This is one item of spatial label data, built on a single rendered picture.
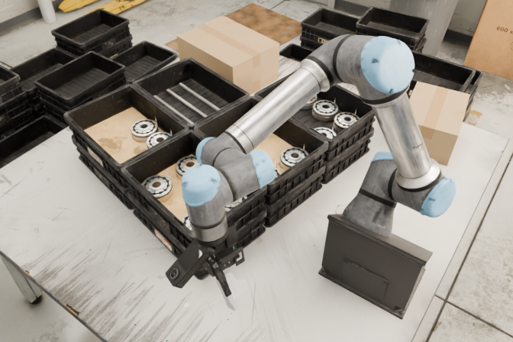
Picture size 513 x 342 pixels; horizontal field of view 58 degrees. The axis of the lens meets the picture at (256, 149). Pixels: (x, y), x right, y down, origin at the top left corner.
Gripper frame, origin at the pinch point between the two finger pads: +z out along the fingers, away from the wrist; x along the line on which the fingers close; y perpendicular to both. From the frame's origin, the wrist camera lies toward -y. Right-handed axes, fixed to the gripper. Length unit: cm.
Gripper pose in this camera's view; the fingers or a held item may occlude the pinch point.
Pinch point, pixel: (214, 290)
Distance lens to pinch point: 115.3
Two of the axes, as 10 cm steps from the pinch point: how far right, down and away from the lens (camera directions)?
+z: 0.8, 7.7, 6.3
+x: -5.8, -4.7, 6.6
